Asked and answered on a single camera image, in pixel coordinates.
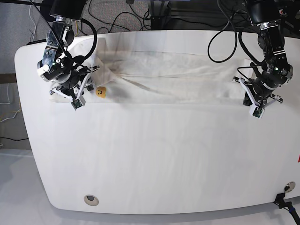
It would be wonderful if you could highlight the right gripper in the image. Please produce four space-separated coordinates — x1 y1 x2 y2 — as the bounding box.
49 66 100 103

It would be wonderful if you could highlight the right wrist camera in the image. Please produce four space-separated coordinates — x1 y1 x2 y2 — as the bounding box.
71 98 86 110

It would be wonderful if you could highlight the silver table grommet right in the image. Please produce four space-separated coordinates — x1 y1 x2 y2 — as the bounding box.
284 181 296 193

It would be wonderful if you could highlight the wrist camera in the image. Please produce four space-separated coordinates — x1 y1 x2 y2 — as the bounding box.
249 105 265 119
71 98 86 110

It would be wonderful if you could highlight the silver table grommet left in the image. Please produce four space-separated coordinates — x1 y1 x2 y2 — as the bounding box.
84 195 99 206

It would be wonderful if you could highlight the black metal frame post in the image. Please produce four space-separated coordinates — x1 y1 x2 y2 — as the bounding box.
148 0 171 30

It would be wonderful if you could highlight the black clamp with cable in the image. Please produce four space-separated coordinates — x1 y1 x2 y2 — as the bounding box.
273 193 300 225

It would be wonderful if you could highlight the white cable on floor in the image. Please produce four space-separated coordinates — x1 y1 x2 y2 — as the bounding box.
0 83 22 122

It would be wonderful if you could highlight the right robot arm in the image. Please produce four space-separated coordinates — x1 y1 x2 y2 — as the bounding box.
37 0 97 109

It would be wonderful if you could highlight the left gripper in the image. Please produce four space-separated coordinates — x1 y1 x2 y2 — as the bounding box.
233 76 283 109

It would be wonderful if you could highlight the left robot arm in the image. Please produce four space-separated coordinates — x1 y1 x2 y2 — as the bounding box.
238 0 293 111

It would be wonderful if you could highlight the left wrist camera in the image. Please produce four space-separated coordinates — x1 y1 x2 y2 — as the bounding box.
249 105 265 119

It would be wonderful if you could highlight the silver table grommet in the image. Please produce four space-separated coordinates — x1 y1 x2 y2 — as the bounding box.
84 195 99 206
284 181 296 193

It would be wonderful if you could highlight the white printed T-shirt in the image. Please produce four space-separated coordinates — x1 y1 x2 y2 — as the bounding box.
83 37 251 105

